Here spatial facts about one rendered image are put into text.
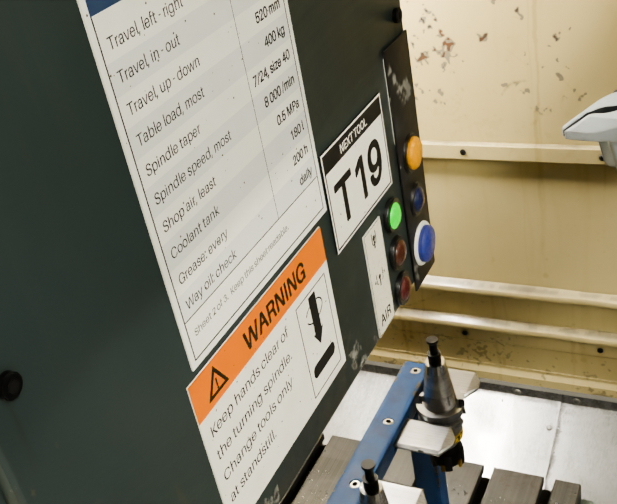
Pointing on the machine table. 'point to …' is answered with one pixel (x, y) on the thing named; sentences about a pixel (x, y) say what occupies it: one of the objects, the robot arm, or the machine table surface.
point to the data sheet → (210, 145)
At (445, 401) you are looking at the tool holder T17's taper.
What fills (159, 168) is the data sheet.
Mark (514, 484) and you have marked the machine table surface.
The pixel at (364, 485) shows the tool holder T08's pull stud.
